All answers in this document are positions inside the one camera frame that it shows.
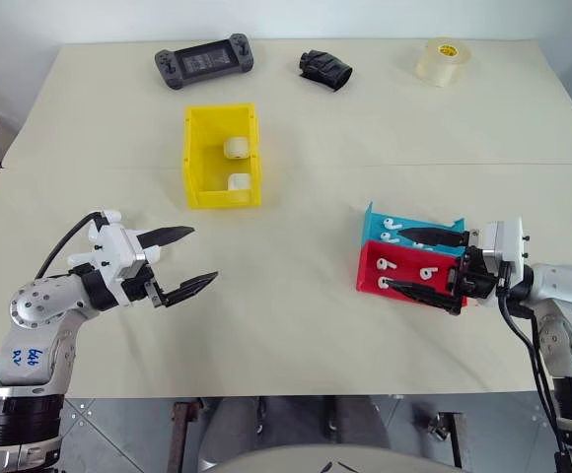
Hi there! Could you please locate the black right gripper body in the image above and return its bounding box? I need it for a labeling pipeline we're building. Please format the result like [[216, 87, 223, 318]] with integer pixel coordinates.
[[445, 228, 503, 316]]

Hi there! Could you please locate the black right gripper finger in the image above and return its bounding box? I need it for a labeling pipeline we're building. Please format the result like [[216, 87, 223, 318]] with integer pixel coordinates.
[[386, 279, 465, 316], [396, 225, 468, 248]]

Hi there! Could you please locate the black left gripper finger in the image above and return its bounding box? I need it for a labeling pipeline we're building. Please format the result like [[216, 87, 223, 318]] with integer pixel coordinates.
[[136, 226, 197, 249], [159, 270, 220, 309]]

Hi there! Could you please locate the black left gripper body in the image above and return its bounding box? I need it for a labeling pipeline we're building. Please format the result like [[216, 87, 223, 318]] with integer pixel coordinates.
[[115, 265, 167, 310]]

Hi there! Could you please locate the yellow plastic bin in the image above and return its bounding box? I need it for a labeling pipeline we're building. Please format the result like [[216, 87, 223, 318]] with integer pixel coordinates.
[[182, 101, 264, 211]]

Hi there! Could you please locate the white earbud case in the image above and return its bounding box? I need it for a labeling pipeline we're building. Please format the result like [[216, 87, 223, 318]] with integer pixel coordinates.
[[222, 135, 251, 162], [227, 171, 253, 194]]

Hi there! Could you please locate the red plastic tray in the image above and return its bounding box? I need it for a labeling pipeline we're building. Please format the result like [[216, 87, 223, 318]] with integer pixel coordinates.
[[355, 239, 467, 307]]

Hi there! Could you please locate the blue plastic tray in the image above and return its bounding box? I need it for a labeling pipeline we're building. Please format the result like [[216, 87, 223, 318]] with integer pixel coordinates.
[[361, 200, 467, 258]]

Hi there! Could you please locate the rusty metal table leg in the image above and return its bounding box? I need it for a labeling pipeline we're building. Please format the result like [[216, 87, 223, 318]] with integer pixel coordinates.
[[425, 410, 465, 470], [169, 399, 204, 473]]

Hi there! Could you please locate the clear adhesive tape roll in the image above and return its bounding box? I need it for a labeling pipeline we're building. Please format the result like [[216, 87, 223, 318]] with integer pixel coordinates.
[[414, 37, 470, 89]]

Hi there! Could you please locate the grey handheld game controller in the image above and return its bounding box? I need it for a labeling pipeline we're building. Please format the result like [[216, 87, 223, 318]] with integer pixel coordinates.
[[153, 32, 256, 92]]

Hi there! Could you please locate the light grey robot torso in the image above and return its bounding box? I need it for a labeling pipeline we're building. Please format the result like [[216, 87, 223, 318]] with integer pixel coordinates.
[[213, 442, 465, 473]]

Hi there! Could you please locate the black crumpled sleeve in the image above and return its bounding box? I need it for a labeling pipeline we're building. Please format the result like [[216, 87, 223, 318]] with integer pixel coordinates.
[[296, 48, 355, 93]]

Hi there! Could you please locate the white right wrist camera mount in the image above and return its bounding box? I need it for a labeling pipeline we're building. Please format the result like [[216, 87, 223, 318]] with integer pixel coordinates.
[[479, 216, 532, 290]]

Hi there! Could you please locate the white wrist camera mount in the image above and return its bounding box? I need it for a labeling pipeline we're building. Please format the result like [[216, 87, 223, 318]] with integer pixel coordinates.
[[66, 209, 162, 303], [479, 216, 532, 290]]

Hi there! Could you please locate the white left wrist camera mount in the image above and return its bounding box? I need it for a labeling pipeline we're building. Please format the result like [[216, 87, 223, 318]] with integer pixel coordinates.
[[66, 209, 162, 303]]

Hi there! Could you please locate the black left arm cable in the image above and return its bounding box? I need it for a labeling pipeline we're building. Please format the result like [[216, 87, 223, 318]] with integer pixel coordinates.
[[34, 212, 106, 280]]

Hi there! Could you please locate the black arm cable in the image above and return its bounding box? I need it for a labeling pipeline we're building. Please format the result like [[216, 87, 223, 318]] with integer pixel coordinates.
[[34, 212, 106, 280], [494, 274, 572, 473]]

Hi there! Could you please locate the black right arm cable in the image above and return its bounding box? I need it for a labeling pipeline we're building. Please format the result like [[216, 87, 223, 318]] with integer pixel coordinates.
[[494, 274, 572, 473]]

